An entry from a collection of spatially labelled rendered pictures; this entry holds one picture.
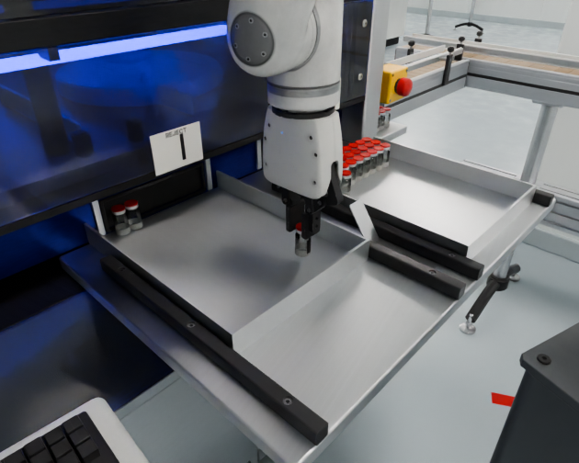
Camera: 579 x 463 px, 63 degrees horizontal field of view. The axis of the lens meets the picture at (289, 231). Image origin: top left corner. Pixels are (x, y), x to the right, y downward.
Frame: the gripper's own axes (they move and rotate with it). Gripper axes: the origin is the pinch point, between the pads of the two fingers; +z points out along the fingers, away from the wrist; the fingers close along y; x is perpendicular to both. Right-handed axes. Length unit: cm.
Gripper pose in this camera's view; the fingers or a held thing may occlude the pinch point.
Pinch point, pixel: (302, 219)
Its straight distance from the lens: 64.0
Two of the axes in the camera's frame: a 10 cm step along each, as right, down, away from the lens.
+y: 7.3, 3.5, -5.9
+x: 6.8, -3.9, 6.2
